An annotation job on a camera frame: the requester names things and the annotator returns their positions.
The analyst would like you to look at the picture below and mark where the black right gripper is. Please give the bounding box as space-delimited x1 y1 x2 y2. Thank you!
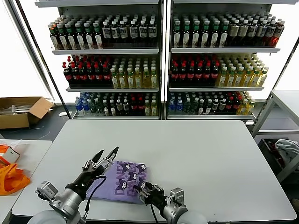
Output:
136 182 171 208

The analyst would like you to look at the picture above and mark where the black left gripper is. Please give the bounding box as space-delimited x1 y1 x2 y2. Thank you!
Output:
65 146 120 195

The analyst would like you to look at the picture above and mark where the purple t-shirt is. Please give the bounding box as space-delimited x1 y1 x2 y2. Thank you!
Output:
84 160 150 205

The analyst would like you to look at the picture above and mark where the white side table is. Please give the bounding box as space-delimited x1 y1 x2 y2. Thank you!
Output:
0 139 53 224

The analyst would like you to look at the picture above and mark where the small white orange box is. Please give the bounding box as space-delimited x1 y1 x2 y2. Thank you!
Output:
0 144 21 164

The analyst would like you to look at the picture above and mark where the orange cloth bag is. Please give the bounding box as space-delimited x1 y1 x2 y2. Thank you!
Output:
0 163 31 196

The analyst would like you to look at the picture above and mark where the clear plastic packaging bundle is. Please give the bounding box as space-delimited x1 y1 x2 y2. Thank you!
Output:
0 104 33 116

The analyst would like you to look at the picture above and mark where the open cardboard box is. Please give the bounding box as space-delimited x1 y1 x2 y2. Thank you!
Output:
0 96 55 130

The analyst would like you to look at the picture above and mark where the grey metal shelf unit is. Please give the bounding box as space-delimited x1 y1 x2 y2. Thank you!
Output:
166 0 286 121
34 0 164 120

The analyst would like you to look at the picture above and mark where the dark storage crate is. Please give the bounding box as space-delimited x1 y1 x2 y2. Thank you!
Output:
257 137 289 175

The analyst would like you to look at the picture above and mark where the red item in crate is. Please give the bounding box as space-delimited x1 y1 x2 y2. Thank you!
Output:
268 140 279 153

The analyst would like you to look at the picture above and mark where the crumpled grey white garment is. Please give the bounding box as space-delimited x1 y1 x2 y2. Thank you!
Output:
274 138 299 169

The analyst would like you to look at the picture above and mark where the light grey side table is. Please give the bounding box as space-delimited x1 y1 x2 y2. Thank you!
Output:
251 89 299 183

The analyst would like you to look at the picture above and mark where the beige-label dark drink bottle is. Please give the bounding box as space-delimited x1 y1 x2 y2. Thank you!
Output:
228 20 240 46
238 20 249 46

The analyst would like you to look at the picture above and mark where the white-capped red drink bottle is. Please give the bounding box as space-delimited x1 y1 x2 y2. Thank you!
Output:
272 21 285 47

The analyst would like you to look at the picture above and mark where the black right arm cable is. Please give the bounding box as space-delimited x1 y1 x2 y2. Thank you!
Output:
149 204 160 224

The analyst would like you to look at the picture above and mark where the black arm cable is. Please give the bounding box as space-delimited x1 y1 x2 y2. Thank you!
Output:
149 204 160 224
83 176 107 220

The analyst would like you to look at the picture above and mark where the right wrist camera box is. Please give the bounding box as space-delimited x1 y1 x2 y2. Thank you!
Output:
169 187 187 208

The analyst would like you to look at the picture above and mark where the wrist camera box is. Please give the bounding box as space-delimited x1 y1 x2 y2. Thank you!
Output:
169 187 187 208
35 181 59 199

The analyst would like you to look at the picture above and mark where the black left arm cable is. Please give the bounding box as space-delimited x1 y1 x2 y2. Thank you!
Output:
83 176 107 220

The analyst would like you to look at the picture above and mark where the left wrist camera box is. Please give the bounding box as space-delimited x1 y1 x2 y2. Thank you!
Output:
35 181 59 199

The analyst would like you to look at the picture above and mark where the black slanted frame pole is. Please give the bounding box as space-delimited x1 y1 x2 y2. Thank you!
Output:
14 0 73 120
253 36 299 123

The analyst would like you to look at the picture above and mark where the grey window frame post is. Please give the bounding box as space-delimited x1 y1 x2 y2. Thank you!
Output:
4 0 56 103

